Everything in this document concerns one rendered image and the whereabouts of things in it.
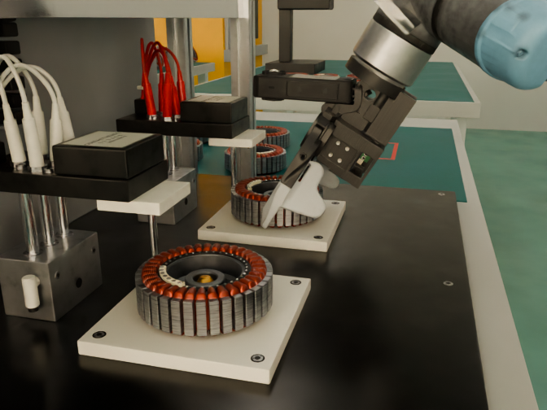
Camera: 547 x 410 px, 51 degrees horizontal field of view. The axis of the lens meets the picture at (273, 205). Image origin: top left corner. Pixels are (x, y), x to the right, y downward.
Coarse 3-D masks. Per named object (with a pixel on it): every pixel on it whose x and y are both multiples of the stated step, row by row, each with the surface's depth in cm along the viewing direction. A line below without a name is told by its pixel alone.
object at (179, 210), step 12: (180, 168) 74; (192, 168) 74; (168, 180) 69; (180, 180) 70; (192, 180) 74; (192, 192) 74; (180, 204) 71; (192, 204) 75; (144, 216) 70; (156, 216) 70; (168, 216) 70; (180, 216) 71
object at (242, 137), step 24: (216, 96) 70; (120, 120) 67; (144, 120) 67; (168, 120) 66; (192, 120) 66; (216, 120) 65; (240, 120) 67; (168, 144) 73; (216, 144) 66; (240, 144) 65; (168, 168) 72
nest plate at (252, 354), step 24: (288, 288) 51; (120, 312) 47; (288, 312) 47; (96, 336) 43; (120, 336) 43; (144, 336) 43; (168, 336) 43; (216, 336) 43; (240, 336) 43; (264, 336) 43; (288, 336) 44; (144, 360) 42; (168, 360) 41; (192, 360) 40; (216, 360) 40; (240, 360) 40; (264, 360) 40
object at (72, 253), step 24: (72, 240) 50; (96, 240) 53; (0, 264) 47; (24, 264) 46; (48, 264) 46; (72, 264) 49; (96, 264) 53; (48, 288) 47; (72, 288) 49; (96, 288) 53; (24, 312) 48; (48, 312) 47
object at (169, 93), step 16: (160, 48) 65; (144, 64) 66; (160, 64) 69; (144, 80) 67; (160, 80) 69; (144, 96) 71; (160, 96) 70; (176, 96) 68; (144, 112) 71; (160, 112) 70; (176, 112) 68
